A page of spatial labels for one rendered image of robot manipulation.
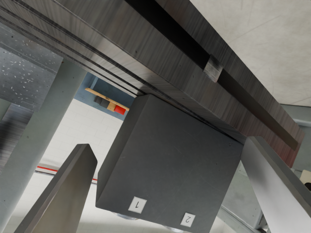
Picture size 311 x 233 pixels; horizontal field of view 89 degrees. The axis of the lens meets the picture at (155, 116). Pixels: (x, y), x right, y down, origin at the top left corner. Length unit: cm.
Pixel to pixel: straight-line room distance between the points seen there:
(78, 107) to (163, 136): 426
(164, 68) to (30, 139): 56
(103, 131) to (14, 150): 406
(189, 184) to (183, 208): 4
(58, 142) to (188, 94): 454
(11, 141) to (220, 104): 60
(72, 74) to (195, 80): 50
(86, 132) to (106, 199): 436
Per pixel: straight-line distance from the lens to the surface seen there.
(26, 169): 69
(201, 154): 30
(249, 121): 27
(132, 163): 25
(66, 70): 62
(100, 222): 600
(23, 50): 55
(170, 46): 17
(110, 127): 468
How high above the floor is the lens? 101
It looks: 4 degrees down
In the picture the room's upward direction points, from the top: 154 degrees counter-clockwise
